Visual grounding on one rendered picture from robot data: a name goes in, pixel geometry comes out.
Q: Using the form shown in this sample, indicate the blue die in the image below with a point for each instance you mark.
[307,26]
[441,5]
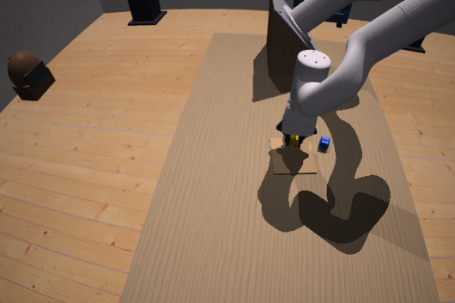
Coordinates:
[324,142]

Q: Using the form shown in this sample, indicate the peach square mat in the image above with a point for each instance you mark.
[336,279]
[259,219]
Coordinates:
[287,160]

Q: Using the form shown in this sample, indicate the yellow die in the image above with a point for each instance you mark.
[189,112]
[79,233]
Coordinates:
[294,141]

